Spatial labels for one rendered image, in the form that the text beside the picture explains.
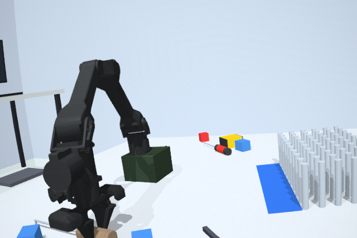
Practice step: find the blue flat strip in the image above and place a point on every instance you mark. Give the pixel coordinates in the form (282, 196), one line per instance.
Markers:
(278, 194)

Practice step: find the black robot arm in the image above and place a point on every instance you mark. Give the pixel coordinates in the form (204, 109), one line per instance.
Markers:
(74, 126)

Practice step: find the red and black screwdriver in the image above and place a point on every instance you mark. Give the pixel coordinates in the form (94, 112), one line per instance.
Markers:
(221, 149)

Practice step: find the blue rectangular block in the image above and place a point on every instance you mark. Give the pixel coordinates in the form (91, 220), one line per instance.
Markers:
(30, 231)
(242, 145)
(147, 233)

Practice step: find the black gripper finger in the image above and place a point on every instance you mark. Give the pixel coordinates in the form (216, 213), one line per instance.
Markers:
(87, 228)
(103, 215)

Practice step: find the small red cube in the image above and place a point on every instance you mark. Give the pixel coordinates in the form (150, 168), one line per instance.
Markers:
(204, 137)

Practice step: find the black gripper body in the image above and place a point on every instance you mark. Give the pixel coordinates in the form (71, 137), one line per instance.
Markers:
(87, 195)

